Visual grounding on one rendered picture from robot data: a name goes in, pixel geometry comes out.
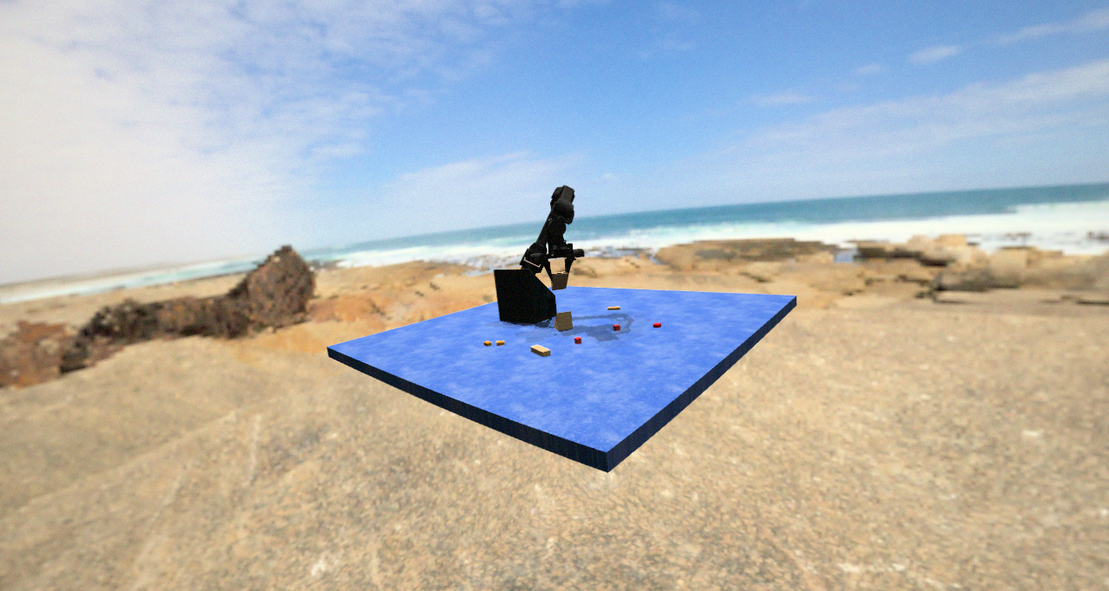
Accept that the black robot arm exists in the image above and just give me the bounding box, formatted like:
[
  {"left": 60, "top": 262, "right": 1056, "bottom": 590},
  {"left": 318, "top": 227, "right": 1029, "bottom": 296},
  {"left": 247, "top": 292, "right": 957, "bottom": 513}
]
[{"left": 519, "top": 185, "right": 574, "bottom": 274}]

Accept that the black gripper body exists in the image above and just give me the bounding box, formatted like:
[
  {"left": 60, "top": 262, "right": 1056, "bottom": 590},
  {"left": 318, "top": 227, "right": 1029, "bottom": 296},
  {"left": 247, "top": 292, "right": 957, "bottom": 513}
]
[{"left": 530, "top": 235, "right": 586, "bottom": 263}]

